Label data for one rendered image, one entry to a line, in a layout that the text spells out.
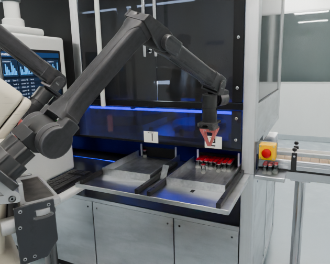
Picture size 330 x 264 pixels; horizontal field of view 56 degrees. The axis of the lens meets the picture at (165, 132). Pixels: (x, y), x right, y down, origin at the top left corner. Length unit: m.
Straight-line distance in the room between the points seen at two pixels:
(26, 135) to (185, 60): 0.50
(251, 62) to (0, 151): 1.06
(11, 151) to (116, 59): 0.31
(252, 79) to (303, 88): 4.62
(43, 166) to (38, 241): 0.85
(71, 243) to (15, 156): 1.62
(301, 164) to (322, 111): 4.51
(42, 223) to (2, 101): 0.33
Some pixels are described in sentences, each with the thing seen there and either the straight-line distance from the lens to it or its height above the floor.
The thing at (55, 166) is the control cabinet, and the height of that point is 0.86.
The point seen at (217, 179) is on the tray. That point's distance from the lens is 1.43.
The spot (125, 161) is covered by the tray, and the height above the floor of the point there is 0.89.
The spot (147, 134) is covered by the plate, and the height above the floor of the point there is 1.03.
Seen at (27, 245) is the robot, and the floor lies 0.94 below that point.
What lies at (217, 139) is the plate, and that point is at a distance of 1.51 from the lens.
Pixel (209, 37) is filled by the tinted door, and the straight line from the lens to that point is 1.50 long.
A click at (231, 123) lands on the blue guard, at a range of 1.48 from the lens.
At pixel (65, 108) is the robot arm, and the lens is 0.73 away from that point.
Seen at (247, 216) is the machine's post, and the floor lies 0.67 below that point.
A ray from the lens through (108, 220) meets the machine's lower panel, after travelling 2.00.
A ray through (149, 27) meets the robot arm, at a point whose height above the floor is 1.48.
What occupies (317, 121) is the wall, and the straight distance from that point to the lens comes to 6.10.
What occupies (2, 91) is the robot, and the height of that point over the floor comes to 1.33.
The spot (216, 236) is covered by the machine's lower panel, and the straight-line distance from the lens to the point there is 1.70.
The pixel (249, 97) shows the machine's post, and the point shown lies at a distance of 1.44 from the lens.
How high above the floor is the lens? 1.38
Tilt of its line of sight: 12 degrees down
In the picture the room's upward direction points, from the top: 1 degrees counter-clockwise
